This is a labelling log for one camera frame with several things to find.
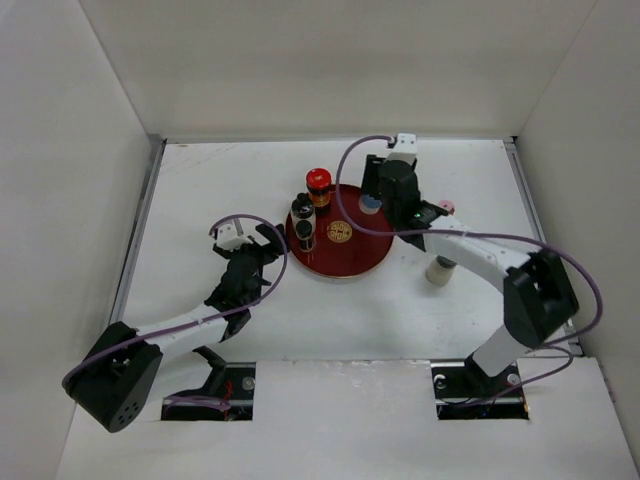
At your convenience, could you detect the small black-lid spice jar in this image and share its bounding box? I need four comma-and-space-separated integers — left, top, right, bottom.
295, 220, 314, 252

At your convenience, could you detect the black-cap white powder bottle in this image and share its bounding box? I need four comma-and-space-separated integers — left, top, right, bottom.
290, 193, 316, 226

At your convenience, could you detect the red-lid chili sauce jar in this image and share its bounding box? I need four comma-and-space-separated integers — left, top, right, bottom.
305, 168, 332, 215

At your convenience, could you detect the pink-lid jar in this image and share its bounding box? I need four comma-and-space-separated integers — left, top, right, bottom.
438, 200, 455, 215

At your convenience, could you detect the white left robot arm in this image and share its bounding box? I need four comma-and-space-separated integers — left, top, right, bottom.
61, 216, 290, 433

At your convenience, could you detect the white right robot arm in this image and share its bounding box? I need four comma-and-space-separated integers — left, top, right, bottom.
362, 155, 579, 396

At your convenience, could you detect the round red lacquer tray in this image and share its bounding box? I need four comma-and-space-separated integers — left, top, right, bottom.
285, 186, 393, 278

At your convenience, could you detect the chrome-cap white salt shaker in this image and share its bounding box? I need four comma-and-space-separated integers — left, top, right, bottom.
425, 256, 457, 287

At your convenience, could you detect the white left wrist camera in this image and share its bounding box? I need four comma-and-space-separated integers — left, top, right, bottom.
209, 220, 250, 251

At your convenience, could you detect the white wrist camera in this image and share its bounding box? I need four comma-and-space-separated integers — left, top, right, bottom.
209, 220, 250, 251
386, 133, 418, 165

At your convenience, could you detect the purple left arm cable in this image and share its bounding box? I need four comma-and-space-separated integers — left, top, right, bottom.
60, 213, 289, 414

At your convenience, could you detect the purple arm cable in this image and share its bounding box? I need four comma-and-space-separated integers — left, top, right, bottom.
60, 213, 289, 414
334, 134, 604, 401

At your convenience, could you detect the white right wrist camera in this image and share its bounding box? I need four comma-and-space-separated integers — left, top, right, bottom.
386, 133, 418, 165

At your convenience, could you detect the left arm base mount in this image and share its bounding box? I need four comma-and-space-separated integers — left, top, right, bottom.
160, 346, 257, 422

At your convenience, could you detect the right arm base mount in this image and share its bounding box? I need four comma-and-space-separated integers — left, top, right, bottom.
431, 362, 529, 421

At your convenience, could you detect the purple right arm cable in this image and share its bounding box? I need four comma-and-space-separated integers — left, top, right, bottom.
334, 134, 604, 401

